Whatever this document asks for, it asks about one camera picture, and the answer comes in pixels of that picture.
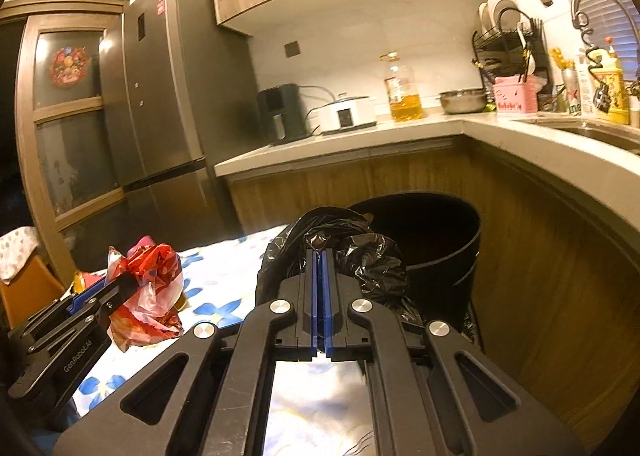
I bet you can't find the grey refrigerator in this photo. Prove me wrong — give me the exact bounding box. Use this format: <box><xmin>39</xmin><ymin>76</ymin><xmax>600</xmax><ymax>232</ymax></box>
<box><xmin>97</xmin><ymin>0</ymin><xmax>261</xmax><ymax>247</ymax></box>

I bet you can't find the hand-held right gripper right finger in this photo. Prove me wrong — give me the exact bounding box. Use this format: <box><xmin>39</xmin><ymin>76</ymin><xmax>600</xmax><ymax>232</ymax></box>
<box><xmin>321</xmin><ymin>249</ymin><xmax>587</xmax><ymax>456</ymax></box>

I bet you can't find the wooden lower cabinet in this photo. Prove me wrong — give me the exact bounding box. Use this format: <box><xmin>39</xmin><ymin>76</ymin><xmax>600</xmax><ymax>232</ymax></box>
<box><xmin>227</xmin><ymin>136</ymin><xmax>640</xmax><ymax>452</ymax></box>

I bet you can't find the blue floral tablecloth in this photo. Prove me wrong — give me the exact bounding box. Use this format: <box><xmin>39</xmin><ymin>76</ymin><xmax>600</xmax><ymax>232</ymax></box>
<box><xmin>75</xmin><ymin>223</ymin><xmax>374</xmax><ymax>456</ymax></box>

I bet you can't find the black round trash bin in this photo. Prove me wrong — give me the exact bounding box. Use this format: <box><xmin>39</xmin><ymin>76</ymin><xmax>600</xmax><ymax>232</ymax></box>
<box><xmin>346</xmin><ymin>192</ymin><xmax>484</xmax><ymax>353</ymax></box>

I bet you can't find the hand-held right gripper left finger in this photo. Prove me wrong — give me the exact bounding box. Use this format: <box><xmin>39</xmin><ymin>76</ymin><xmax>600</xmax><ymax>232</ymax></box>
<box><xmin>52</xmin><ymin>248</ymin><xmax>321</xmax><ymax>456</ymax></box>

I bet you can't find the steel kitchen sink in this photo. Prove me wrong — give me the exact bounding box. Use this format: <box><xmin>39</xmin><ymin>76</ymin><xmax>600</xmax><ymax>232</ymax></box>
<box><xmin>510</xmin><ymin>116</ymin><xmax>640</xmax><ymax>155</ymax></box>

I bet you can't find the power cable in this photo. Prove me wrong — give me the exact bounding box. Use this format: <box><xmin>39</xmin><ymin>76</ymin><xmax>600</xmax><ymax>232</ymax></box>
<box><xmin>299</xmin><ymin>84</ymin><xmax>337</xmax><ymax>101</ymax></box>

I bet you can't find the white spoon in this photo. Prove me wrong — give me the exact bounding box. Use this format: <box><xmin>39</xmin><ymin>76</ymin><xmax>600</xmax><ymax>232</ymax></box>
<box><xmin>519</xmin><ymin>30</ymin><xmax>537</xmax><ymax>75</ymax></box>

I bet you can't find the black wire dish rack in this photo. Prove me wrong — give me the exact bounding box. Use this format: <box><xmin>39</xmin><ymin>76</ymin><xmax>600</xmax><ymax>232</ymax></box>
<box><xmin>471</xmin><ymin>8</ymin><xmax>553</xmax><ymax>104</ymax></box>

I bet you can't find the red round door decoration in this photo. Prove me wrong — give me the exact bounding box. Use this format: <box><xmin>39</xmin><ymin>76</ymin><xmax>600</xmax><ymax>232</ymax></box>
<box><xmin>49</xmin><ymin>46</ymin><xmax>92</xmax><ymax>85</ymax></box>

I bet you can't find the black coiled sprayer hose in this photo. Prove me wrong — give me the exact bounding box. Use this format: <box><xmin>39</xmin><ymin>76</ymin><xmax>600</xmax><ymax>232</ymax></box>
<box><xmin>572</xmin><ymin>10</ymin><xmax>615</xmax><ymax>112</ymax></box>

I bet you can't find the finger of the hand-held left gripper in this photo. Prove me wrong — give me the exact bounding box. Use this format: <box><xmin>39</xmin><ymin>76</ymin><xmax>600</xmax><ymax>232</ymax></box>
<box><xmin>10</xmin><ymin>283</ymin><xmax>109</xmax><ymax>337</ymax></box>
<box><xmin>26</xmin><ymin>275</ymin><xmax>140</xmax><ymax>358</ymax></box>

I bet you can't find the pink plastic basket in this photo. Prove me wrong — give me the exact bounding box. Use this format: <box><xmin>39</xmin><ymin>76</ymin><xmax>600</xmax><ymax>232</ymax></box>
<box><xmin>492</xmin><ymin>76</ymin><xmax>540</xmax><ymax>114</ymax></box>

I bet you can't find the orange chair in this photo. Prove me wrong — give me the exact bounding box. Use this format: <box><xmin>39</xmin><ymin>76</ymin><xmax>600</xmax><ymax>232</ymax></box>
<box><xmin>0</xmin><ymin>251</ymin><xmax>71</xmax><ymax>331</ymax></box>

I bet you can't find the white bowl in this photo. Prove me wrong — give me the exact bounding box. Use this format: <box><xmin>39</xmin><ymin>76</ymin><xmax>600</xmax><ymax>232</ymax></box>
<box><xmin>487</xmin><ymin>0</ymin><xmax>521</xmax><ymax>31</ymax></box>

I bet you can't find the cooking oil bottle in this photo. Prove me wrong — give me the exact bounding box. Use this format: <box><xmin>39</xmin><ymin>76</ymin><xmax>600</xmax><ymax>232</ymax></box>
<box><xmin>380</xmin><ymin>52</ymin><xmax>425</xmax><ymax>123</ymax></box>

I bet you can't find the black plastic trash bag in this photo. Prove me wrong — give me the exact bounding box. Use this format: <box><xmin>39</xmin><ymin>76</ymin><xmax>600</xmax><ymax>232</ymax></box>
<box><xmin>256</xmin><ymin>206</ymin><xmax>427</xmax><ymax>333</ymax></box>

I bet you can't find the white dotted cloth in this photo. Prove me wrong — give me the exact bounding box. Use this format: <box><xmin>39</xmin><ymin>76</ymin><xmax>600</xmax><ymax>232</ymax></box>
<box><xmin>0</xmin><ymin>227</ymin><xmax>40</xmax><ymax>285</ymax></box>

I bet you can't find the stainless steel bowl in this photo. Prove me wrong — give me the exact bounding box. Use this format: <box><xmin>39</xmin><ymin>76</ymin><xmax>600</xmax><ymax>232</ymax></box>
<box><xmin>439</xmin><ymin>89</ymin><xmax>488</xmax><ymax>115</ymax></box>

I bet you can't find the white electric cooker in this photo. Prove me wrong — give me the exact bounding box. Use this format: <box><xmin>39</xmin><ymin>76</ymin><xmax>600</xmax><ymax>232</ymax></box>
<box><xmin>306</xmin><ymin>93</ymin><xmax>378</xmax><ymax>135</ymax></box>

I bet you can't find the dark air fryer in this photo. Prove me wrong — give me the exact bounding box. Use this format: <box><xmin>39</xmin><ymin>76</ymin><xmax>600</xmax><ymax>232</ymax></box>
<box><xmin>257</xmin><ymin>83</ymin><xmax>310</xmax><ymax>145</ymax></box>

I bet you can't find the red plastic bag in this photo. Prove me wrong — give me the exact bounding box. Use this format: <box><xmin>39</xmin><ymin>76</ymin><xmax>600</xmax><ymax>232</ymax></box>
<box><xmin>106</xmin><ymin>242</ymin><xmax>186</xmax><ymax>353</ymax></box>

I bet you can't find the yellow detergent bottle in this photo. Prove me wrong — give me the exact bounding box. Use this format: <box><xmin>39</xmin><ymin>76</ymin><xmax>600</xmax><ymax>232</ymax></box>
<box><xmin>592</xmin><ymin>38</ymin><xmax>631</xmax><ymax>125</ymax></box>

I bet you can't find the wooden door with glass panels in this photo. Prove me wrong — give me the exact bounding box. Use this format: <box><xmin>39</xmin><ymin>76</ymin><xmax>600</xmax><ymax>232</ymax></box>
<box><xmin>0</xmin><ymin>0</ymin><xmax>132</xmax><ymax>287</ymax></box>

